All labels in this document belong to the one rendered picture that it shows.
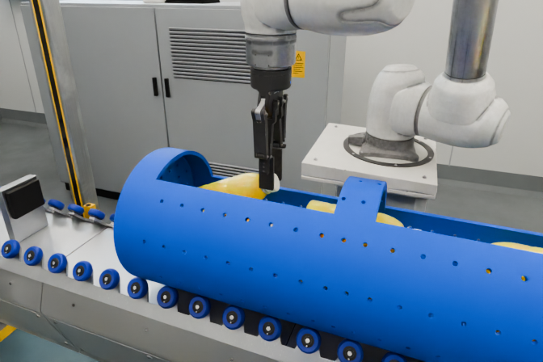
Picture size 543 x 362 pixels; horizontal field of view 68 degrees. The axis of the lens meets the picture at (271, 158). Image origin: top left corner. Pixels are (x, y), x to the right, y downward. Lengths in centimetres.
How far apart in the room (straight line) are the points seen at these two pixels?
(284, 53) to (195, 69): 189
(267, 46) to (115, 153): 255
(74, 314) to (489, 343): 84
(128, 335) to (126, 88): 212
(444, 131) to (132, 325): 92
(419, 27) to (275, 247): 295
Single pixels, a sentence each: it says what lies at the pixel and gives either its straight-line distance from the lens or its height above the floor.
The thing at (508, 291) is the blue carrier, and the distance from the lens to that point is 65.
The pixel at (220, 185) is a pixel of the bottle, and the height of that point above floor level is 116.
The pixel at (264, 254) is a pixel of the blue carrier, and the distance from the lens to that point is 67.
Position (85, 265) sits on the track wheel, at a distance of 101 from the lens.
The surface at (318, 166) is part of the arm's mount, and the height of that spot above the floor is 105.
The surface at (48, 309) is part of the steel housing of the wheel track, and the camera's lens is 114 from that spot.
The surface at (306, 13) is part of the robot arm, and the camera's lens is 62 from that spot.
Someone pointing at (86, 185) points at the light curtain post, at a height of 90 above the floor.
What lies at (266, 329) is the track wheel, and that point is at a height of 96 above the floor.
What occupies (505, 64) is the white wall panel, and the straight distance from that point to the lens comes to 355.
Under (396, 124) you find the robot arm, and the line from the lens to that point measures 127.
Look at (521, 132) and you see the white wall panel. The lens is 370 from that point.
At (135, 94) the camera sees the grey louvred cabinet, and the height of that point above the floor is 88.
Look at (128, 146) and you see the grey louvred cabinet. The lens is 306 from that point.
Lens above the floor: 155
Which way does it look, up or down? 23 degrees down
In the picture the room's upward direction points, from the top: straight up
